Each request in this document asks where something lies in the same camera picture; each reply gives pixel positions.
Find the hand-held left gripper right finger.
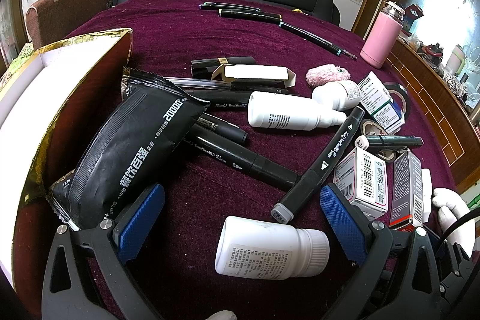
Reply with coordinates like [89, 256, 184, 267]
[319, 183, 443, 320]

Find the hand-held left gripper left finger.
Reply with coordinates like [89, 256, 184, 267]
[41, 183, 166, 320]

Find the black marker grey cap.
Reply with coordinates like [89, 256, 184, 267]
[271, 106, 365, 224]

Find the black wet wipe packet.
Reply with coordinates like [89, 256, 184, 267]
[47, 67, 211, 232]

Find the white pill bottle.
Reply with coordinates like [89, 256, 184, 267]
[215, 216, 331, 277]

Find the long black marker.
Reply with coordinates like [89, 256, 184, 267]
[184, 134, 301, 189]

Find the short black marker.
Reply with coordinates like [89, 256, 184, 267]
[195, 113, 249, 145]

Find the white spray bottle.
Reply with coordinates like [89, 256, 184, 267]
[247, 91, 347, 131]

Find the clear barrel pen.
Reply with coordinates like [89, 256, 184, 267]
[165, 77, 289, 95]

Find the gold-edged cardboard box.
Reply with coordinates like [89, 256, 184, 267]
[0, 28, 134, 216]

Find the person's right hand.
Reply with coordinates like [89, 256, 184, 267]
[431, 188, 474, 254]

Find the person's left hand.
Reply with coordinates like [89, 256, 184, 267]
[204, 310, 237, 320]

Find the white red medicine box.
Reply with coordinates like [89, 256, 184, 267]
[333, 147, 392, 221]

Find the dark red carton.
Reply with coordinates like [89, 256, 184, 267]
[388, 149, 424, 231]

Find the white flat packet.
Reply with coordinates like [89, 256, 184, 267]
[420, 168, 434, 223]

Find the patterned tape roll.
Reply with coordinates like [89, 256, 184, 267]
[377, 145, 400, 163]
[360, 118, 383, 137]

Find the dark green marker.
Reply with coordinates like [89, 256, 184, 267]
[365, 134, 424, 150]

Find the small white bottle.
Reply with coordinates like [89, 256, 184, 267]
[312, 81, 361, 111]

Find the green white medicine box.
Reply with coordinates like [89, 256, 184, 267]
[356, 72, 406, 129]

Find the black tape roll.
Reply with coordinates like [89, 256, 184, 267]
[386, 82, 411, 118]

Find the pink fluffy ball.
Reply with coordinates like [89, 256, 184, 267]
[305, 66, 351, 86]

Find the black and gold pen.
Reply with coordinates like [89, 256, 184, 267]
[190, 57, 257, 78]

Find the white open carton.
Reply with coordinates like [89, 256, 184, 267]
[212, 65, 297, 88]

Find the pink thermos bottle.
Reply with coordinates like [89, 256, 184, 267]
[360, 0, 406, 69]

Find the floral green cloth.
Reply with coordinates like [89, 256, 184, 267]
[0, 43, 34, 81]

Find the brown armchair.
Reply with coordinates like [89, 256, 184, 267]
[25, 0, 121, 43]

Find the black marker gold end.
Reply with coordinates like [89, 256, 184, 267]
[218, 8, 283, 24]

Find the black marker purple end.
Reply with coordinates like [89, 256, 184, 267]
[199, 2, 259, 11]

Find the black cable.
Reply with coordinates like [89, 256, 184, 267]
[437, 207, 480, 244]

